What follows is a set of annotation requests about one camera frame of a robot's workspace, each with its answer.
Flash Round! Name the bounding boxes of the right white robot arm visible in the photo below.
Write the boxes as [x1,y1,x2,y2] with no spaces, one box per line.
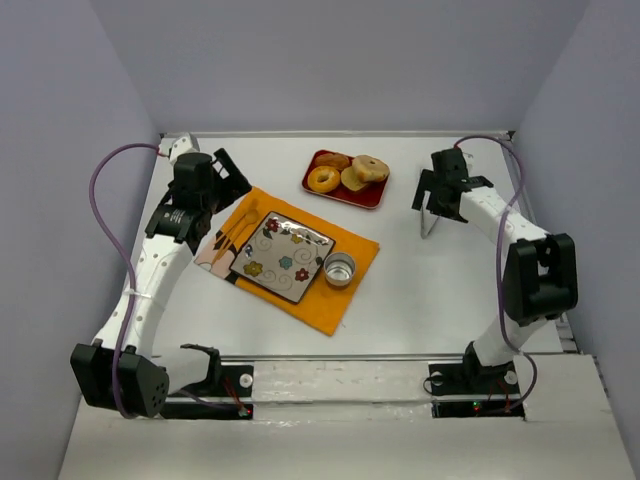
[412,148,578,395]

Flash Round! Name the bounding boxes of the wooden fork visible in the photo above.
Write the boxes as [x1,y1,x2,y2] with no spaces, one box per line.
[217,199,258,250]

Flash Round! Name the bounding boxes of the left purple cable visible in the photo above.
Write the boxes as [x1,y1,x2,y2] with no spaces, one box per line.
[88,142,162,420]

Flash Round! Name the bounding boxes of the wooden spoon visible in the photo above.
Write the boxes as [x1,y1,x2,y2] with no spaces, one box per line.
[219,209,259,260]

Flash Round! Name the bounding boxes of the sliced bread roll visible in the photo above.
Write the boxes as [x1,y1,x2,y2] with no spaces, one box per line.
[340,166,370,193]

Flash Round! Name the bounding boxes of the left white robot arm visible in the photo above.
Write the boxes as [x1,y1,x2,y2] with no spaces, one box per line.
[70,148,251,419]

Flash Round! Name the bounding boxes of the orange cloth placemat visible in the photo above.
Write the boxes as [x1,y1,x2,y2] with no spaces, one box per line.
[194,188,380,336]

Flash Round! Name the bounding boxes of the metal serving tongs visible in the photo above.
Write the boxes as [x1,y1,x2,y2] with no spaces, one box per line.
[420,196,439,239]

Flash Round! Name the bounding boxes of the yellow glazed bagel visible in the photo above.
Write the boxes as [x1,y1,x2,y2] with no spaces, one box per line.
[307,166,341,194]

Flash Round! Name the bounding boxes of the small metal cup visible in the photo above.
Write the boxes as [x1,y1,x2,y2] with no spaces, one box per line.
[323,252,356,288]

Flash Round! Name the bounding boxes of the pale plain bagel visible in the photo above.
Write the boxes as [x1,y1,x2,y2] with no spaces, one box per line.
[352,155,390,183]

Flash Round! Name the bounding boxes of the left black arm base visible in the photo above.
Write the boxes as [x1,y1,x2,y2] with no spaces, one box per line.
[156,343,254,421]

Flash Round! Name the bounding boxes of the brown croissant bread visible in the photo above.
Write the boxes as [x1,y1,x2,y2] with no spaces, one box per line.
[314,152,351,171]

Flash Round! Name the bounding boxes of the red rectangular tray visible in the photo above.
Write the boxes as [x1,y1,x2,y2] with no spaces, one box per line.
[301,150,390,210]

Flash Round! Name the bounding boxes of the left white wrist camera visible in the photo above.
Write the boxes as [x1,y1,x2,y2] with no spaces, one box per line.
[158,133,200,166]

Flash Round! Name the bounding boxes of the square floral ceramic plate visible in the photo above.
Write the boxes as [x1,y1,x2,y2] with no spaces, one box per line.
[230,211,335,304]

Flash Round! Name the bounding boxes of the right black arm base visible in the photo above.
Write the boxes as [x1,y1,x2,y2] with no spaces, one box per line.
[422,361,525,419]

